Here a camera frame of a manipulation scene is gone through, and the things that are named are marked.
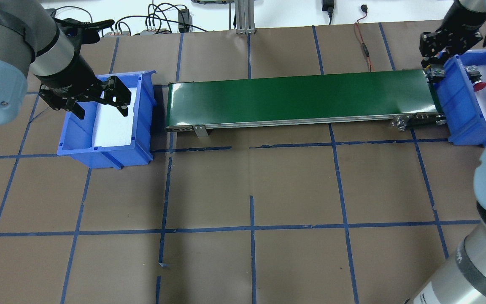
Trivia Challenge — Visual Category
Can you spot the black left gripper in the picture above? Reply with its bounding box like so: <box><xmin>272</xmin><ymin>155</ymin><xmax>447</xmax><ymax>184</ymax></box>
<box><xmin>33</xmin><ymin>54</ymin><xmax>132</xmax><ymax>120</ymax></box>

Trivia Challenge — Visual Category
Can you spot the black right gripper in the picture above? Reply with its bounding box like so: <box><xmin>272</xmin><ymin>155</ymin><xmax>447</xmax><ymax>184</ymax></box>
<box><xmin>420</xmin><ymin>8</ymin><xmax>486</xmax><ymax>68</ymax></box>

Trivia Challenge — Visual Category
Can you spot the yellow push button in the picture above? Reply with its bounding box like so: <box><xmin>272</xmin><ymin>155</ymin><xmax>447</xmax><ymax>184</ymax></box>
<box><xmin>423</xmin><ymin>64</ymin><xmax>446</xmax><ymax>84</ymax></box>

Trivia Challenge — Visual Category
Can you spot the red push button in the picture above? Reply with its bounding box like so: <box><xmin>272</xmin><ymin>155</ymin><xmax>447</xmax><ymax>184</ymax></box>
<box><xmin>464</xmin><ymin>65</ymin><xmax>486</xmax><ymax>92</ymax></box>

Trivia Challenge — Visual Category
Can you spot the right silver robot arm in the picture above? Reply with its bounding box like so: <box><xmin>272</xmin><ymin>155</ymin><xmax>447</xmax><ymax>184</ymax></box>
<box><xmin>406</xmin><ymin>0</ymin><xmax>486</xmax><ymax>304</ymax></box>

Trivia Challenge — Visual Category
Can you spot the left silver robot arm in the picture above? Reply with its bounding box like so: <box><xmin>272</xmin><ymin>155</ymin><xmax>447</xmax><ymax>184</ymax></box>
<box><xmin>0</xmin><ymin>0</ymin><xmax>131</xmax><ymax>125</ymax></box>

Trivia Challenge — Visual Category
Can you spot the white foam pad left bin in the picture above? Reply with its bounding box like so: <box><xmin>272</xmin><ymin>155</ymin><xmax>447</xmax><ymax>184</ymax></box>
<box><xmin>92</xmin><ymin>88</ymin><xmax>137</xmax><ymax>147</ymax></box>

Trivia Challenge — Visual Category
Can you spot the blue bin left side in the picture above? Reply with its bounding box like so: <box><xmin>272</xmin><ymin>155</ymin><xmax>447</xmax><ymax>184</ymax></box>
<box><xmin>57</xmin><ymin>71</ymin><xmax>157</xmax><ymax>170</ymax></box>

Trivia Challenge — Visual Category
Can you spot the blue bin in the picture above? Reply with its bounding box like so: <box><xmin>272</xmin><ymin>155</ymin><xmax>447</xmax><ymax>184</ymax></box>
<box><xmin>435</xmin><ymin>50</ymin><xmax>486</xmax><ymax>146</ymax></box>
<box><xmin>57</xmin><ymin>71</ymin><xmax>157</xmax><ymax>170</ymax></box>

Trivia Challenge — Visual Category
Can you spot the green conveyor belt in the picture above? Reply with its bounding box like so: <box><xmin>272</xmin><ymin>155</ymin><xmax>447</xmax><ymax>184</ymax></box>
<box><xmin>165</xmin><ymin>70</ymin><xmax>447</xmax><ymax>137</ymax></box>

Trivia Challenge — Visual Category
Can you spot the blue bin right side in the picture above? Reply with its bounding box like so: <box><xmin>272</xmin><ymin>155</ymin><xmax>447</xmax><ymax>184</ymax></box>
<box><xmin>435</xmin><ymin>50</ymin><xmax>486</xmax><ymax>146</ymax></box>

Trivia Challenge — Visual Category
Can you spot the black power adapter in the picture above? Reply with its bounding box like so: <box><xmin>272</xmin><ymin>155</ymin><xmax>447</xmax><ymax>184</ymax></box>
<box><xmin>178</xmin><ymin>8</ymin><xmax>192</xmax><ymax>33</ymax></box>

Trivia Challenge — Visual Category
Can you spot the aluminium frame post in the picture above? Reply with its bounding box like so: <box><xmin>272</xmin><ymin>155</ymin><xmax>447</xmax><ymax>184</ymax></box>
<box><xmin>233</xmin><ymin>0</ymin><xmax>256</xmax><ymax>35</ymax></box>

